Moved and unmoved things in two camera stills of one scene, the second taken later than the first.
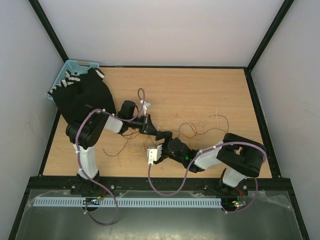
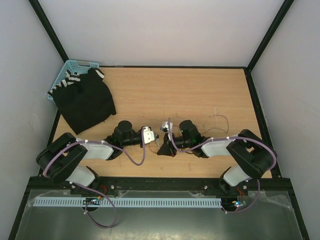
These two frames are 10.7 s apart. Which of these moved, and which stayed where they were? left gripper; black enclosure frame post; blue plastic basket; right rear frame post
Moved: left gripper
Stayed: black enclosure frame post; blue plastic basket; right rear frame post
